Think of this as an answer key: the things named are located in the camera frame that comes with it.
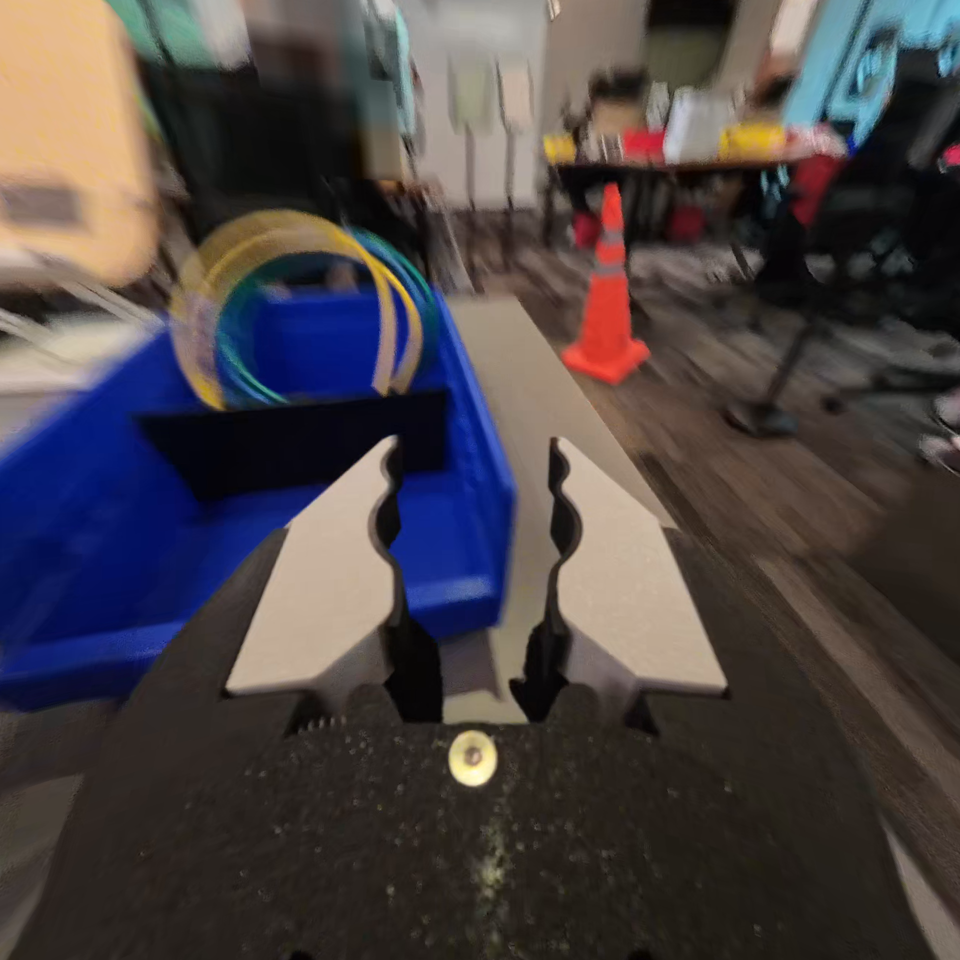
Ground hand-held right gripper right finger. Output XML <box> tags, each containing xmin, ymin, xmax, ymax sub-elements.
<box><xmin>510</xmin><ymin>437</ymin><xmax>729</xmax><ymax>723</ymax></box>

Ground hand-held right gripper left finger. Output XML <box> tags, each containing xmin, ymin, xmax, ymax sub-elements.
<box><xmin>225</xmin><ymin>435</ymin><xmax>444</xmax><ymax>723</ymax></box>

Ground blue storage bin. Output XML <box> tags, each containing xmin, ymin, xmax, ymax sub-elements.
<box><xmin>0</xmin><ymin>288</ymin><xmax>519</xmax><ymax>714</ymax></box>

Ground yellow ethernet cable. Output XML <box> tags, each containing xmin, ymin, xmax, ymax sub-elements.
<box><xmin>168</xmin><ymin>210</ymin><xmax>425</xmax><ymax>410</ymax></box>

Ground green ethernet cable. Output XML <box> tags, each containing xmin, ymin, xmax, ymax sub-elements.
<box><xmin>217</xmin><ymin>228</ymin><xmax>441</xmax><ymax>410</ymax></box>

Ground black bin divider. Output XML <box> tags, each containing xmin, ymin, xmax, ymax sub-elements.
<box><xmin>138</xmin><ymin>390</ymin><xmax>451</xmax><ymax>504</ymax></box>

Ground orange traffic cone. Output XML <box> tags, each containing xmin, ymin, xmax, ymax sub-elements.
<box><xmin>562</xmin><ymin>183</ymin><xmax>651</xmax><ymax>386</ymax></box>

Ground dark work table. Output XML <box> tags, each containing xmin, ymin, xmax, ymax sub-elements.
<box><xmin>543</xmin><ymin>127</ymin><xmax>849</xmax><ymax>249</ymax></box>

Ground black office chair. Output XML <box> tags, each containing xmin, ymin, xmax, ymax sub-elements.
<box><xmin>720</xmin><ymin>45</ymin><xmax>960</xmax><ymax>436</ymax></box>

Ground wooden stand with white base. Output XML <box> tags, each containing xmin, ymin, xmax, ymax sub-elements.
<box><xmin>0</xmin><ymin>0</ymin><xmax>162</xmax><ymax>290</ymax></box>

